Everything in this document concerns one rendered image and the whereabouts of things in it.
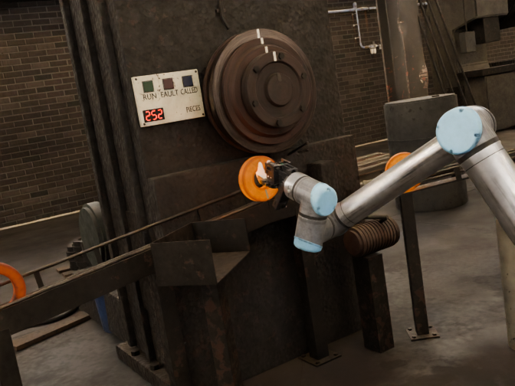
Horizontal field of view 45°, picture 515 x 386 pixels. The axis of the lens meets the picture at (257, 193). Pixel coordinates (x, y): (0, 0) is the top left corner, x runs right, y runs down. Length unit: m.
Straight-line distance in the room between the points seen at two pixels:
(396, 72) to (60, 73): 4.21
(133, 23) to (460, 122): 1.25
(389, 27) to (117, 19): 4.79
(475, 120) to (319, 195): 0.50
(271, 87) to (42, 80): 6.27
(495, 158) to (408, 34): 5.01
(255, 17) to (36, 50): 6.02
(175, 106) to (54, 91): 6.09
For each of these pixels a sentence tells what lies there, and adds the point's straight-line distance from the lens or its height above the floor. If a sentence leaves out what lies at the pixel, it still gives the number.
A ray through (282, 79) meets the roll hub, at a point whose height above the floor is 1.15.
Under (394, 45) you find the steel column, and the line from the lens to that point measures 6.80.
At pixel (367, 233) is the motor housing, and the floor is 0.51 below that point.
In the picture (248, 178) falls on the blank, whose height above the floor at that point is 0.84.
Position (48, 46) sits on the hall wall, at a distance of 8.45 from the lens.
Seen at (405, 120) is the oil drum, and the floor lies 0.74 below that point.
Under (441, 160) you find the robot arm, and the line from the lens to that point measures 1.84.
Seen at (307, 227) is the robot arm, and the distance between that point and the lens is 1.89.
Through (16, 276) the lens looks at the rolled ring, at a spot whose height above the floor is 0.67.
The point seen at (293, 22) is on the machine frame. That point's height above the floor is 1.38.
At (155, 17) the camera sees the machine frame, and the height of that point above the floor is 1.44.
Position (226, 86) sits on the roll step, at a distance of 2.28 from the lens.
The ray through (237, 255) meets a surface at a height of 0.61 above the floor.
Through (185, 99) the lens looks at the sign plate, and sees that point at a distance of 2.37.
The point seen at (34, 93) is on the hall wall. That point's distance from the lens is 8.33.
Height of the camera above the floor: 1.10
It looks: 9 degrees down
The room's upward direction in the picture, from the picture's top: 9 degrees counter-clockwise
